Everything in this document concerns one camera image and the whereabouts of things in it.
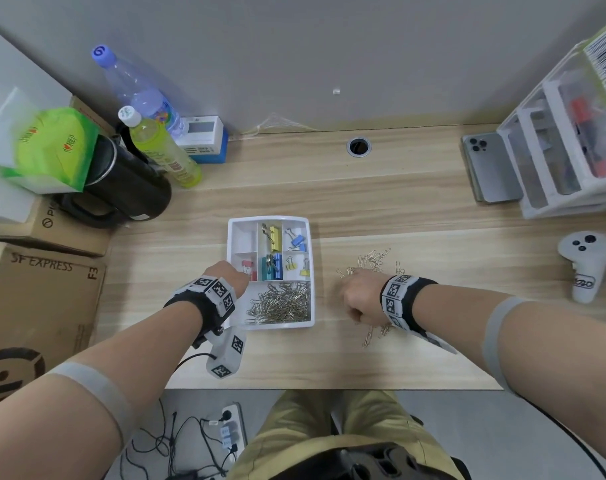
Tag person's left hand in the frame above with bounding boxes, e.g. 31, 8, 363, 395
202, 260, 252, 301

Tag person's right hand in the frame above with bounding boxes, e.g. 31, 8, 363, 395
336, 268, 392, 327

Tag white compartment tray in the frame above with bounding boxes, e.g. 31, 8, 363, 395
226, 215, 316, 331

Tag large yellow binder clip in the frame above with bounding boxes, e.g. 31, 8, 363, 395
260, 223, 283, 251

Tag pile of silver paper clips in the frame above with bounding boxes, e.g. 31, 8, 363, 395
245, 247, 409, 348

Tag small blue binder clip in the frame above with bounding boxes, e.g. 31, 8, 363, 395
284, 227, 308, 253

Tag person's left forearm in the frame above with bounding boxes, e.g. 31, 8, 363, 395
0, 299, 206, 480

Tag person's right forearm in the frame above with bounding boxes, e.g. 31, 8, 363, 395
418, 283, 606, 445

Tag white and blue small box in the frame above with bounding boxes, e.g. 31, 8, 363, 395
175, 114, 230, 165

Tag person's khaki trousers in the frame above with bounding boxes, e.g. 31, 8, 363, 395
228, 389, 466, 480

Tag small cardboard box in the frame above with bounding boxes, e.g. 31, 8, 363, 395
0, 97, 116, 258

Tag large printed cardboard box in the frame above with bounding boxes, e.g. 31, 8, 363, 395
0, 243, 108, 413

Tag black left wristband with markers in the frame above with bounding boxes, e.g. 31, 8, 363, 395
164, 275, 238, 349

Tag black wristband with markers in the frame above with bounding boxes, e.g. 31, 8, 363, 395
380, 274, 439, 335
164, 275, 238, 349

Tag black right wristband with markers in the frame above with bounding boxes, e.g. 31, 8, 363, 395
380, 274, 439, 335

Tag black kettle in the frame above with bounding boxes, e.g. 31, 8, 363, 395
55, 134, 173, 229

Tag white power strip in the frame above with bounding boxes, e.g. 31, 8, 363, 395
218, 402, 249, 463

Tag yellow drink bottle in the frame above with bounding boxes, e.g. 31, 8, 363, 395
118, 105, 203, 189

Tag clear plastic film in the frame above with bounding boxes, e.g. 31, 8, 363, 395
240, 112, 319, 137

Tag grey smartphone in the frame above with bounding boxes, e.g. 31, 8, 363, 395
462, 132, 525, 204

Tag clear purple-capped water bottle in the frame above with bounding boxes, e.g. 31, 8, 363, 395
92, 44, 186, 138

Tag white handheld controller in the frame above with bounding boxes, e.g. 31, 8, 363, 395
556, 230, 606, 304

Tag green tissue pack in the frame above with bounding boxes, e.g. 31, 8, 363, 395
0, 107, 102, 195

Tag white drawer organizer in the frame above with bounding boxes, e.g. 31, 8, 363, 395
496, 39, 606, 221

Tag white flat carton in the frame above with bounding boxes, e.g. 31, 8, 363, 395
0, 22, 74, 225

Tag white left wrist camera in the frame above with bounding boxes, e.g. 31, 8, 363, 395
205, 325, 246, 381

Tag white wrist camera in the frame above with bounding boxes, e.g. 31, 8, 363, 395
205, 325, 246, 381
408, 327, 459, 355

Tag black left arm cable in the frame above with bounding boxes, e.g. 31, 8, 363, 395
175, 352, 216, 373

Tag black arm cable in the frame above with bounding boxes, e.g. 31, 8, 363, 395
522, 397, 606, 480
175, 352, 216, 373

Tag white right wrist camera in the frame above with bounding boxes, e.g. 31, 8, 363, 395
408, 327, 459, 355

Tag round desk cable grommet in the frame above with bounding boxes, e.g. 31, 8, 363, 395
346, 135, 373, 159

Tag black floor cables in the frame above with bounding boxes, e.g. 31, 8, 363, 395
118, 398, 244, 480

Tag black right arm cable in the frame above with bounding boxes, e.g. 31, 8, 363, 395
522, 397, 606, 480

